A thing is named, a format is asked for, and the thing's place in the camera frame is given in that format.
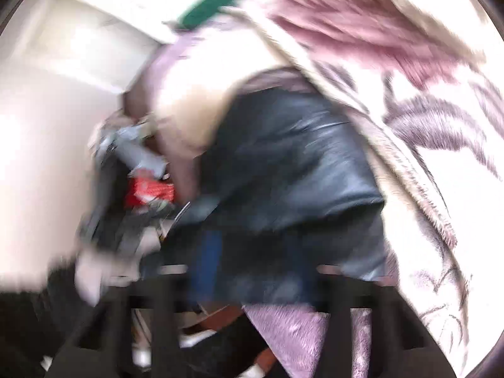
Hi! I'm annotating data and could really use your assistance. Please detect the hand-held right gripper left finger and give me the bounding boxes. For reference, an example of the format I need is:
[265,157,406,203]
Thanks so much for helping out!
[47,228,227,378]

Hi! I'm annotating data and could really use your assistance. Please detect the red packet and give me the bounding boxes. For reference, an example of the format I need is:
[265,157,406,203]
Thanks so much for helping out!
[125,176,176,208]

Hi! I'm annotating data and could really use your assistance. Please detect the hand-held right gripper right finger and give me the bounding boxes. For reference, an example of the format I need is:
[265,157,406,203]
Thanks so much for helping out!
[315,264,447,378]

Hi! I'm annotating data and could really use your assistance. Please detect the green pants with white stripes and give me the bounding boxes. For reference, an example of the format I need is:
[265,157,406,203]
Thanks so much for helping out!
[175,0,261,31]

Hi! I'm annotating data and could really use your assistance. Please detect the black leather jacket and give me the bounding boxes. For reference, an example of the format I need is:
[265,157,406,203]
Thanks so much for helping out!
[173,69,390,308]

